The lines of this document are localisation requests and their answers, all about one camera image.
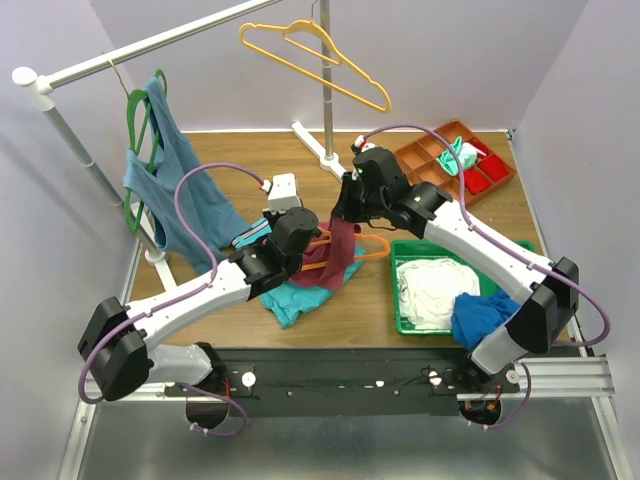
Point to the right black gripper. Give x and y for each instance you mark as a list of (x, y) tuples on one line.
[(343, 209)]

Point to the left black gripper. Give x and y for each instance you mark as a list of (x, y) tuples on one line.
[(273, 218)]

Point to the maroon tank top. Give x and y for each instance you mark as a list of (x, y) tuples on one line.
[(337, 255)]

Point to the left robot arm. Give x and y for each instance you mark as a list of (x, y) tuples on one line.
[(123, 346)]

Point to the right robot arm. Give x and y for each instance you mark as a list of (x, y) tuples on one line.
[(540, 286)]

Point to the blue-grey hanging tank top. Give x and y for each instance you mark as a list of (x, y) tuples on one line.
[(207, 214)]

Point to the yellow hanger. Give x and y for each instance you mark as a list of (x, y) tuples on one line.
[(328, 54)]

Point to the green hanger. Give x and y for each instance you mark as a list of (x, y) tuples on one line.
[(133, 218)]

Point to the turquoise folded shirt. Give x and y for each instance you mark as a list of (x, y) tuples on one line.
[(307, 291)]

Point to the orange compartment tray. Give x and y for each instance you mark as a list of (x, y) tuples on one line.
[(419, 160)]

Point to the mint green cloth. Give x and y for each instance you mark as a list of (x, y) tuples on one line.
[(457, 157)]

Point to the green plastic bin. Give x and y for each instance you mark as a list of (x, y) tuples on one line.
[(407, 250)]

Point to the white cloth in bin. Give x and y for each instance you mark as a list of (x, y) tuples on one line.
[(428, 288)]

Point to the red cloth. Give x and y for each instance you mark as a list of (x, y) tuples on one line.
[(488, 173)]

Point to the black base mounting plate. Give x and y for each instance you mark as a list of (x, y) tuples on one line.
[(358, 381)]

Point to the royal blue cloth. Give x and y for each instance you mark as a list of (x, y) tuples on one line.
[(475, 317)]

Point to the white clothes rack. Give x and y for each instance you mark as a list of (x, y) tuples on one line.
[(39, 87)]

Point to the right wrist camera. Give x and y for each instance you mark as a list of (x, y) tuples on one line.
[(361, 144)]

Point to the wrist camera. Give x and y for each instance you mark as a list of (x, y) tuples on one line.
[(282, 193), (361, 144)]

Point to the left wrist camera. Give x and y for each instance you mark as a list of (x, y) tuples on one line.
[(282, 193)]

